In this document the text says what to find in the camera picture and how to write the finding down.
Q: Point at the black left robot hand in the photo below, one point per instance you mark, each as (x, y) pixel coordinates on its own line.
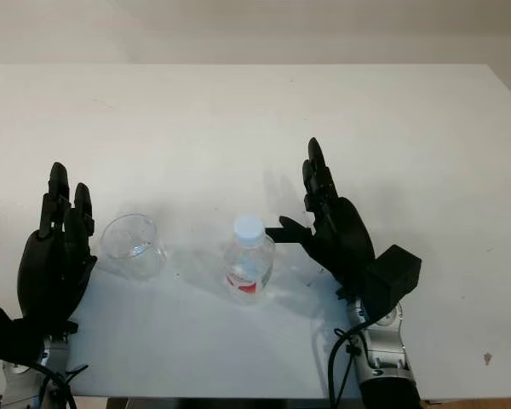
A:
(47, 272)

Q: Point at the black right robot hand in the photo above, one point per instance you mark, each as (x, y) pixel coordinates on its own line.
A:
(345, 238)

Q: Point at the clear water bottle red label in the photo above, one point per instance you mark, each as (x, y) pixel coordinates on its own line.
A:
(249, 264)

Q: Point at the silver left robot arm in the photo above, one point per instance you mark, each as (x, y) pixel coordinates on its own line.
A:
(21, 383)

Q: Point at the clear glass cup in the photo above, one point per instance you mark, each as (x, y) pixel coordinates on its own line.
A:
(132, 251)

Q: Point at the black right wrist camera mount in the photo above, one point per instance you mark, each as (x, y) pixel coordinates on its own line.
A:
(394, 272)

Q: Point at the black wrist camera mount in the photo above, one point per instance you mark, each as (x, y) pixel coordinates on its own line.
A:
(394, 272)
(4, 332)

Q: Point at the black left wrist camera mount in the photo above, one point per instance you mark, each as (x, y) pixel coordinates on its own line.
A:
(4, 332)

